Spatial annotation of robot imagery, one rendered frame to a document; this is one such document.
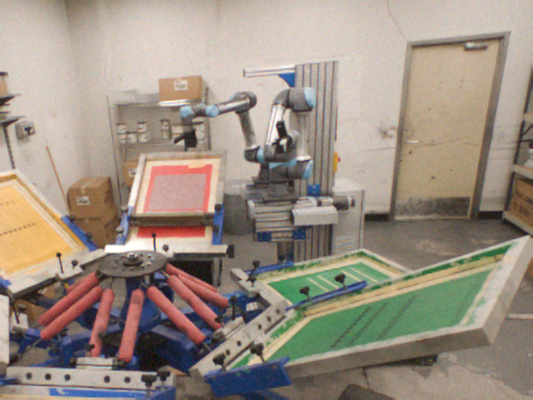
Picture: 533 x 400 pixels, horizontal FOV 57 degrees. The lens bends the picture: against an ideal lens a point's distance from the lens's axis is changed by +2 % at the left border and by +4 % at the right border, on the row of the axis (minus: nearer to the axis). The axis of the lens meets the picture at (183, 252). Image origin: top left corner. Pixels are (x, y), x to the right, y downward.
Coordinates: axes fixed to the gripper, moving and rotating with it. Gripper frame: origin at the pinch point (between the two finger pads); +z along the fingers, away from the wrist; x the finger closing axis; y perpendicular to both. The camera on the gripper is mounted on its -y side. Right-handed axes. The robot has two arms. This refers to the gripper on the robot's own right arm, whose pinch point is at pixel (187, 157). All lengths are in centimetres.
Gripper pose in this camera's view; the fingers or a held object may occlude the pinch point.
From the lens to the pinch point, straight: 334.2
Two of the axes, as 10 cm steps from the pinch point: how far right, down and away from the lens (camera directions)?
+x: 1.5, -6.2, 7.7
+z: 1.2, 7.8, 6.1
